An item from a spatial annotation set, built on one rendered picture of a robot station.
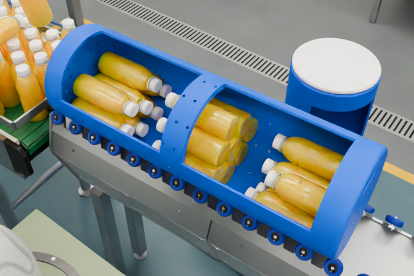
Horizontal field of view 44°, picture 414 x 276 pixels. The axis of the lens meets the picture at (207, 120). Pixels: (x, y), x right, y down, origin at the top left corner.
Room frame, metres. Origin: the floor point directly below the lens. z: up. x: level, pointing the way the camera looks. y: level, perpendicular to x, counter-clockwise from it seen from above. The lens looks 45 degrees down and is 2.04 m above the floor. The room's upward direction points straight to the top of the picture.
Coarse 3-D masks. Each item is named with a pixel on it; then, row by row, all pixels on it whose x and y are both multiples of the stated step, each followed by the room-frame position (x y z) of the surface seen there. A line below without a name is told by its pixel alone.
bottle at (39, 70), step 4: (48, 60) 1.25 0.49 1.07; (36, 64) 1.23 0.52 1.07; (40, 64) 1.23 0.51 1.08; (44, 64) 1.23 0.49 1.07; (36, 68) 1.22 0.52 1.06; (40, 68) 1.22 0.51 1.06; (44, 68) 1.22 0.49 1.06; (36, 72) 1.22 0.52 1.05; (40, 72) 1.22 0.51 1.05; (44, 72) 1.22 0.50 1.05; (36, 76) 1.22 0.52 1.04; (40, 76) 1.21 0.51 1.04; (44, 76) 1.21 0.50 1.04; (40, 80) 1.21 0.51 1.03; (40, 84) 1.21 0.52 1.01; (44, 92) 1.21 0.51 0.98; (44, 96) 1.21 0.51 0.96; (48, 108) 1.21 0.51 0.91; (52, 108) 1.21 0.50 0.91
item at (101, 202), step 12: (96, 192) 1.09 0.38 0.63; (96, 204) 1.08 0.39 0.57; (108, 204) 1.10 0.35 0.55; (96, 216) 1.09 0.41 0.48; (108, 216) 1.09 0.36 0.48; (108, 228) 1.08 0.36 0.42; (108, 240) 1.07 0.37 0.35; (108, 252) 1.08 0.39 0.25; (120, 252) 1.10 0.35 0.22; (120, 264) 1.09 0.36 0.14
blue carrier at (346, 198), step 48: (96, 48) 1.23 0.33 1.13; (144, 48) 1.11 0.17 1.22; (48, 96) 1.06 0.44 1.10; (192, 96) 0.91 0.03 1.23; (240, 96) 1.03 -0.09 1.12; (144, 144) 0.87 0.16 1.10; (336, 144) 0.88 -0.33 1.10; (240, 192) 0.83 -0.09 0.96; (336, 192) 0.65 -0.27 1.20; (336, 240) 0.58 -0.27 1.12
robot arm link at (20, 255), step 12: (0, 228) 0.48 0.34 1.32; (0, 240) 0.45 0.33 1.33; (12, 240) 0.47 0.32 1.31; (0, 252) 0.43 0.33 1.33; (12, 252) 0.44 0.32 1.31; (24, 252) 0.46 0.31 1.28; (0, 264) 0.42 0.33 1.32; (12, 264) 0.43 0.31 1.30; (24, 264) 0.44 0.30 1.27; (36, 264) 0.47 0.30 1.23
